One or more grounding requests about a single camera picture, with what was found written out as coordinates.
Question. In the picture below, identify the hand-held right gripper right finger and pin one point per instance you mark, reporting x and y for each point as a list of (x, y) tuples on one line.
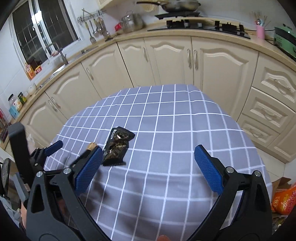
[(208, 170)]

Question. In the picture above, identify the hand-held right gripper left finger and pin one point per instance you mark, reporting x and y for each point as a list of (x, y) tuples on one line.
[(89, 170)]

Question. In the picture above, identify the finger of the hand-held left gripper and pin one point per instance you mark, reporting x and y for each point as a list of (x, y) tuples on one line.
[(54, 147), (81, 158)]

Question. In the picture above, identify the tan paper scrap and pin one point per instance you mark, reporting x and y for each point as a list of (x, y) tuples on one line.
[(92, 146)]

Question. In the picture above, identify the black snack wrapper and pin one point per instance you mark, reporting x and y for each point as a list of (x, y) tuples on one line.
[(118, 146)]

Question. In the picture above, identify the blue label jar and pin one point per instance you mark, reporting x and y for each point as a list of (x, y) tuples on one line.
[(15, 106)]

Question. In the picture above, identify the green packet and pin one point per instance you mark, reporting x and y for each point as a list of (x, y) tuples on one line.
[(22, 98)]

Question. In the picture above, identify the grey checked tablecloth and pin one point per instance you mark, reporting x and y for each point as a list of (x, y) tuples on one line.
[(173, 127)]

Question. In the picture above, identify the cardboard box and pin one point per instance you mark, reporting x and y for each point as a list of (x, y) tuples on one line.
[(281, 184)]

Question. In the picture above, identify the orange boxes on windowsill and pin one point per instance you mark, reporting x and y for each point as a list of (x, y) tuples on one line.
[(33, 70)]

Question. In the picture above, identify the orange printed bag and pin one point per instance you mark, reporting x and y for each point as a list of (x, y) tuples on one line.
[(285, 199)]

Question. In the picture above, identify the steel sink faucet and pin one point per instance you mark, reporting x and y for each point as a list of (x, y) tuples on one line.
[(62, 55)]

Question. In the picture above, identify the cream kitchen cabinets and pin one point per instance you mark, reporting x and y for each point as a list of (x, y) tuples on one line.
[(161, 62)]

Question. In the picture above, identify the kitchen window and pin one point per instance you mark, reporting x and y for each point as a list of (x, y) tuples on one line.
[(44, 27)]

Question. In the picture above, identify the small red container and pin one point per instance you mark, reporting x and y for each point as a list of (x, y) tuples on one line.
[(118, 27)]

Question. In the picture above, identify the steel pot with lid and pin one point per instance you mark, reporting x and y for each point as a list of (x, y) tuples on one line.
[(131, 23)]

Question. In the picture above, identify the black gas stove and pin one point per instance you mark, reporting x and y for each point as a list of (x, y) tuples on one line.
[(198, 25)]

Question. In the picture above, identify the pink utensil holder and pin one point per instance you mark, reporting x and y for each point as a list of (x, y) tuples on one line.
[(260, 31)]

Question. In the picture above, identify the green kitchen appliance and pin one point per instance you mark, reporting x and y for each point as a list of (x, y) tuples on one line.
[(285, 39)]

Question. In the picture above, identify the frying pan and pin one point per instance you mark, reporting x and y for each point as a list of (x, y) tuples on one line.
[(180, 5)]

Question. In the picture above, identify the wall utensil rack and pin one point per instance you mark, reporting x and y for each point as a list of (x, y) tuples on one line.
[(92, 18)]

